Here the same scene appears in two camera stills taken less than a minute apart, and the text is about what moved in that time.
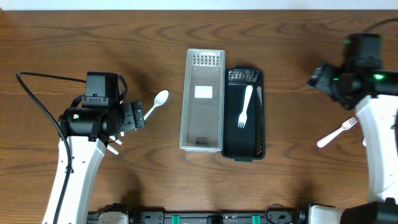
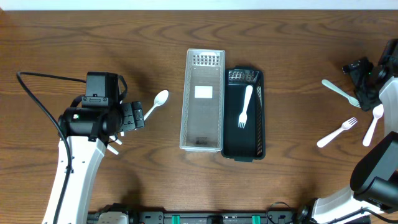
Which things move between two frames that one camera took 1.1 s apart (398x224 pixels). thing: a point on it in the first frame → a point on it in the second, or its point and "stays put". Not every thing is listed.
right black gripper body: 319,79 → 359,79
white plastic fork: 344,126 stays put
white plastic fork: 243,118 stays put
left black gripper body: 137,114 stays put
